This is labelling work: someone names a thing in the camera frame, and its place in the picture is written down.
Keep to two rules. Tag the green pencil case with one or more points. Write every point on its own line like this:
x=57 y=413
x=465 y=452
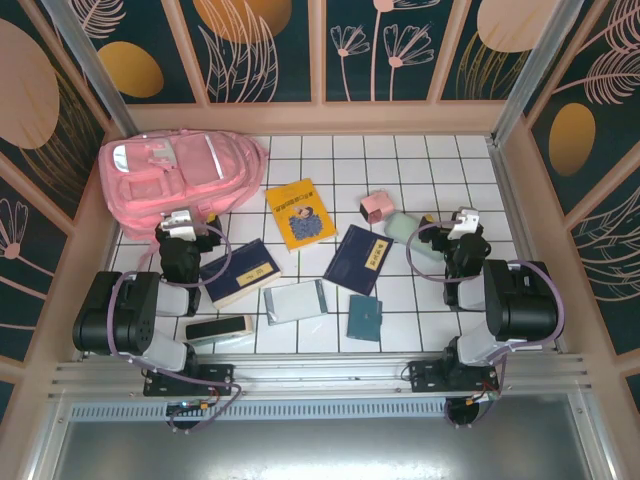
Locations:
x=402 y=227

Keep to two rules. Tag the small pink box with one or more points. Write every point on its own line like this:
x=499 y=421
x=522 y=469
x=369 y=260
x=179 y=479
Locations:
x=376 y=206

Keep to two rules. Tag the thick navy book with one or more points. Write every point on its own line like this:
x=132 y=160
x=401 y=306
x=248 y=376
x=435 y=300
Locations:
x=240 y=272

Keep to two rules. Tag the pink backpack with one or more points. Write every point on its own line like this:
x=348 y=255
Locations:
x=170 y=175

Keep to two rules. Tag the thin navy book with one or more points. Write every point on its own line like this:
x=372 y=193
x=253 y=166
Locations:
x=357 y=260

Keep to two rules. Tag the black and cream case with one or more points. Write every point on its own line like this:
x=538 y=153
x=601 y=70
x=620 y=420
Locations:
x=217 y=329

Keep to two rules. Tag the yellow book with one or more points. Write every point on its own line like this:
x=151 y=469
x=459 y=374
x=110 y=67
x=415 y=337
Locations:
x=300 y=215

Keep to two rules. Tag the small teal notebook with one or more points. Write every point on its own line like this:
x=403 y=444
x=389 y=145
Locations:
x=365 y=317

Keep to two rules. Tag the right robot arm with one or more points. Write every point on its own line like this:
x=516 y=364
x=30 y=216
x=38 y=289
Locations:
x=525 y=300

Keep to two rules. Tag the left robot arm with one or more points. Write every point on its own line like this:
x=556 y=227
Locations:
x=125 y=310

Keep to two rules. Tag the small circuit board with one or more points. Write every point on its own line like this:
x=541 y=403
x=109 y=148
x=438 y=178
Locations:
x=482 y=398
x=187 y=406

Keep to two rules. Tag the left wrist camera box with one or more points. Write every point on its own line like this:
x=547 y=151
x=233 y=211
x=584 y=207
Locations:
x=181 y=225

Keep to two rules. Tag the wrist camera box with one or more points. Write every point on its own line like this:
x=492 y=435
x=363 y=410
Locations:
x=465 y=222
x=181 y=225

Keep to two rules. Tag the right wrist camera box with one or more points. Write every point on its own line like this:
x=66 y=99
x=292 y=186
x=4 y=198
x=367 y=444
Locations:
x=465 y=222

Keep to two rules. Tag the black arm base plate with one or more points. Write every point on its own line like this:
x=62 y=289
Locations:
x=425 y=377
x=215 y=377

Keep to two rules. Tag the aluminium rail frame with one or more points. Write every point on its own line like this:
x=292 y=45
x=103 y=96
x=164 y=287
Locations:
x=320 y=362

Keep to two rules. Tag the aluminium corner post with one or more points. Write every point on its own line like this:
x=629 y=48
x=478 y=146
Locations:
x=534 y=75
x=97 y=75

